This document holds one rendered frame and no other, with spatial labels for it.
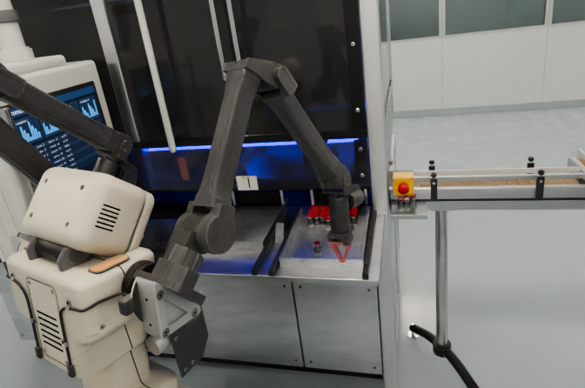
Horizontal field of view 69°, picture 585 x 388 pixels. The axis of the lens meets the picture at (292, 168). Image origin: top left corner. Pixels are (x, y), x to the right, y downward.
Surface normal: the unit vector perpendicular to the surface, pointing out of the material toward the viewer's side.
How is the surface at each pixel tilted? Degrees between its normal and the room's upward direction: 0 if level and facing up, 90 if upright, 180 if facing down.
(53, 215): 48
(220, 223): 83
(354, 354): 90
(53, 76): 90
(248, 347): 90
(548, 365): 0
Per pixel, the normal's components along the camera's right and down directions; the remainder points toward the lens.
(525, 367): -0.13, -0.93
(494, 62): -0.24, 0.37
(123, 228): 0.85, 0.08
